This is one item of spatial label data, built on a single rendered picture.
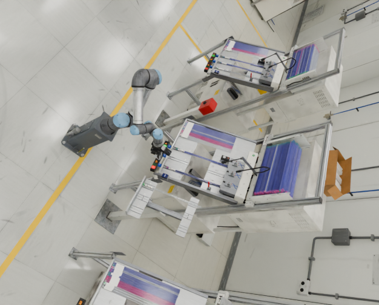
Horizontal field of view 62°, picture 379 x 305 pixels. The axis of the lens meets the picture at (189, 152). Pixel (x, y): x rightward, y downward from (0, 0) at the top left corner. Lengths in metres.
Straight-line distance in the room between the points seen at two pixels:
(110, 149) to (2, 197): 1.08
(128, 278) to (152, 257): 1.20
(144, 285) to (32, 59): 2.19
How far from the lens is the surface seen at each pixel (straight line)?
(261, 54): 4.00
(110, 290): 2.39
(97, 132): 2.72
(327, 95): 3.55
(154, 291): 2.36
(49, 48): 3.42
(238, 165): 2.78
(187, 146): 2.90
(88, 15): 3.83
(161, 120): 3.86
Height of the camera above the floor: 2.79
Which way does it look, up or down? 43 degrees down
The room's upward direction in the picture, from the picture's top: 75 degrees clockwise
